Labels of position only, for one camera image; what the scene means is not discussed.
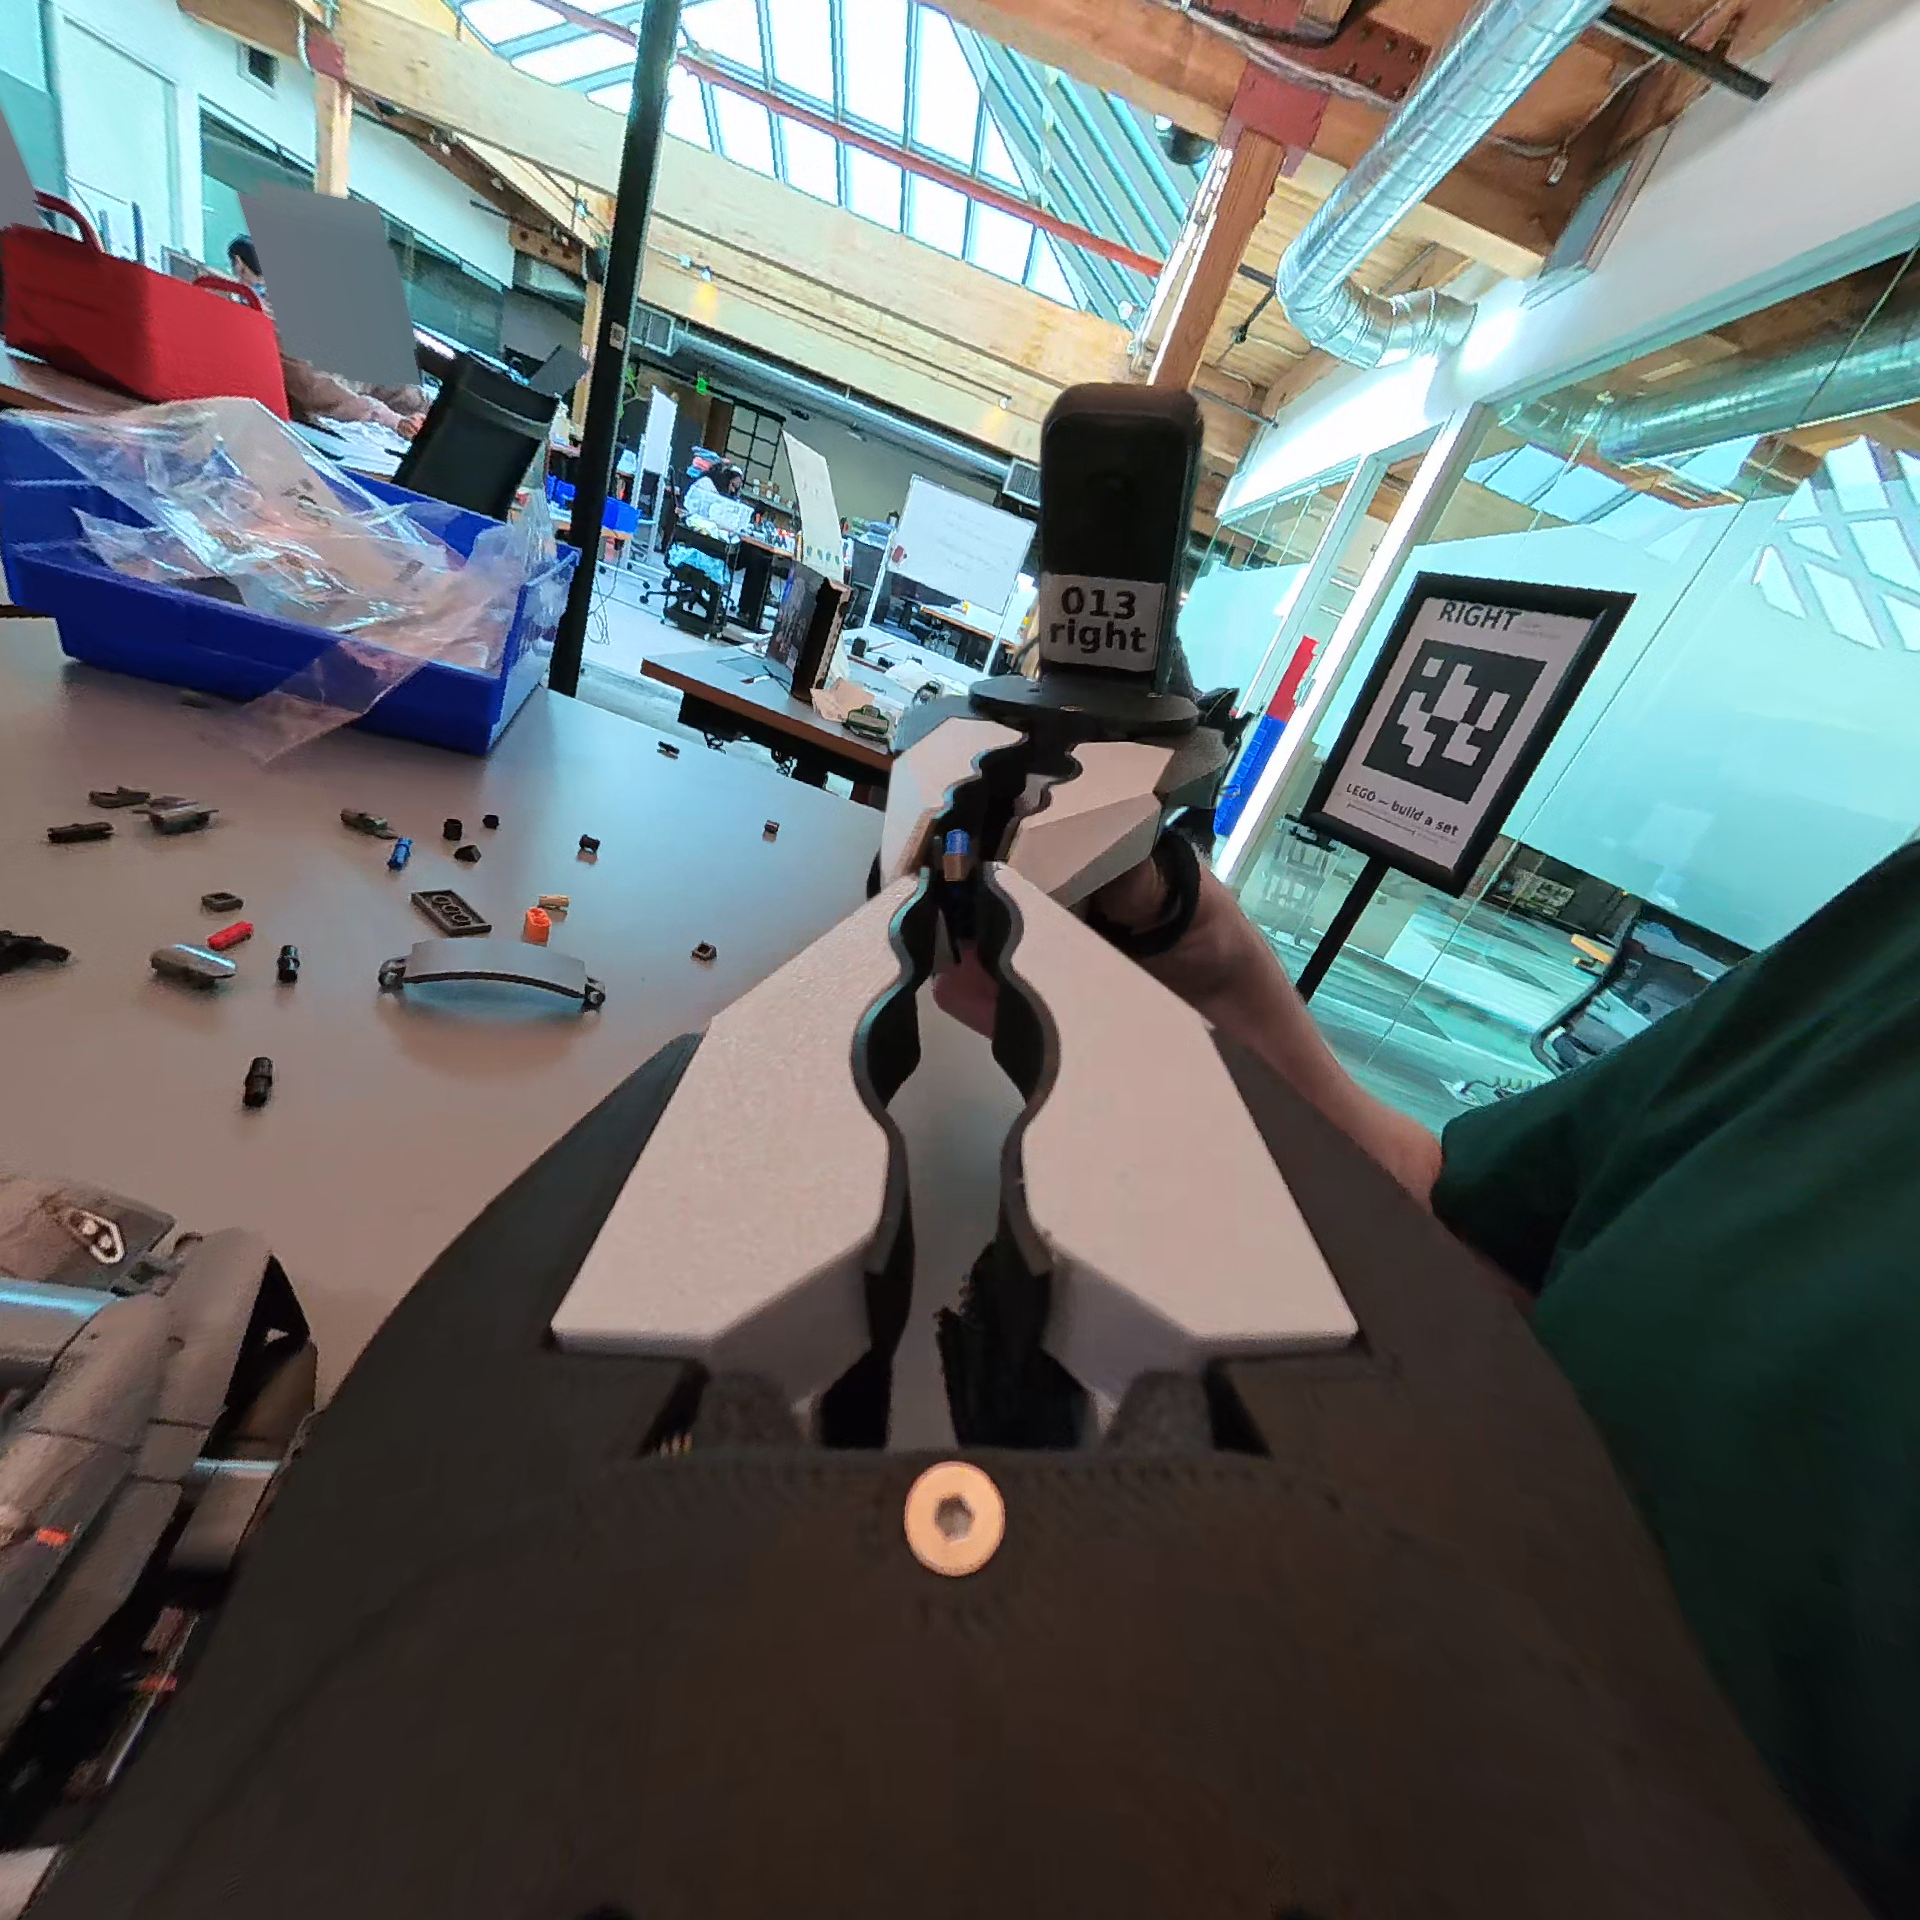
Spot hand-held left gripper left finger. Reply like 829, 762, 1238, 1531
551, 873, 933, 1449

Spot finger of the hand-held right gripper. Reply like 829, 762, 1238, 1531
879, 713, 1038, 887
972, 731, 1173, 913

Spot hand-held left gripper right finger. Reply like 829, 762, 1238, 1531
972, 866, 1359, 1434

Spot small black lego assembly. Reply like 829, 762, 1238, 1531
928, 817, 985, 963

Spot person's right forearm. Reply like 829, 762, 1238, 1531
1222, 1007, 1538, 1308

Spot grey curved lego panel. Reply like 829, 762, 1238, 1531
377, 938, 608, 1015

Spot grey lego car model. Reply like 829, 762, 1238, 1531
0, 1177, 319, 1847

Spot person's right hand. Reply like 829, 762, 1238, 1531
928, 855, 1314, 1075

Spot white whiteboard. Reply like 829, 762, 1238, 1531
890, 478, 1038, 620

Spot wooden work table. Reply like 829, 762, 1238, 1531
642, 651, 903, 810

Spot framed marker sign on stand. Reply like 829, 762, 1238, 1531
1289, 574, 1636, 1004

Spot black vertical pole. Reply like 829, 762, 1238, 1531
546, 0, 671, 697

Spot person's right arm green sleeve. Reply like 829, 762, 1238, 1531
1431, 840, 1920, 1920

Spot crumpled clear plastic bag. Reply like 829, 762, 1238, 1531
7, 399, 564, 768

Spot blue plastic bin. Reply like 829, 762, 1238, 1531
0, 412, 583, 758

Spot red tote bag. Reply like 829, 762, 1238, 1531
0, 193, 290, 423

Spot silver ventilation duct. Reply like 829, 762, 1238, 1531
1274, 0, 1613, 368

